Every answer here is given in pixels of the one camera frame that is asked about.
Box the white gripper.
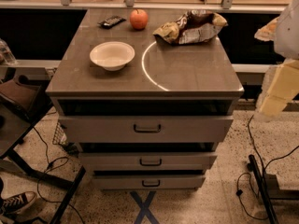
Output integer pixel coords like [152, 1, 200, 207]
[254, 18, 299, 121]

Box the brown chip bag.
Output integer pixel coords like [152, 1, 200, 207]
[153, 10, 228, 45]

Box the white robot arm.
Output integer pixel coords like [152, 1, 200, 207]
[254, 0, 299, 121]

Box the black stand leg right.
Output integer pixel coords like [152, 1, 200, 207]
[249, 155, 278, 224]

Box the grey drawer cabinet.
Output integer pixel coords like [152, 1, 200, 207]
[47, 8, 243, 179]

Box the middle grey drawer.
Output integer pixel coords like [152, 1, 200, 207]
[79, 152, 217, 172]

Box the grey drawer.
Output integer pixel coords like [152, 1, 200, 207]
[93, 175, 206, 190]
[79, 152, 217, 172]
[59, 116, 233, 143]

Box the red apple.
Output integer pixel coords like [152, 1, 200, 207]
[130, 9, 149, 30]

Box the bottom grey drawer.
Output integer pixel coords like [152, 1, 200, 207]
[93, 175, 206, 190]

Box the white bowl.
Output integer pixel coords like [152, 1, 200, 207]
[90, 41, 135, 71]

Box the black remote control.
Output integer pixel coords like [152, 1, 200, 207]
[98, 16, 125, 29]

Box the top grey drawer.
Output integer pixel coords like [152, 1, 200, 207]
[59, 116, 233, 143]

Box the black side table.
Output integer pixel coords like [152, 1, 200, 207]
[0, 76, 85, 224]

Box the clear plastic bottle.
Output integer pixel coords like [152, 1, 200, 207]
[0, 38, 17, 65]

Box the black and white sneaker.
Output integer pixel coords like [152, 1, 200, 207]
[0, 191, 36, 215]

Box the wire mesh basket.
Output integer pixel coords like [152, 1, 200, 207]
[52, 122, 78, 156]

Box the black floor cable left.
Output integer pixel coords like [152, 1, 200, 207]
[32, 126, 86, 224]

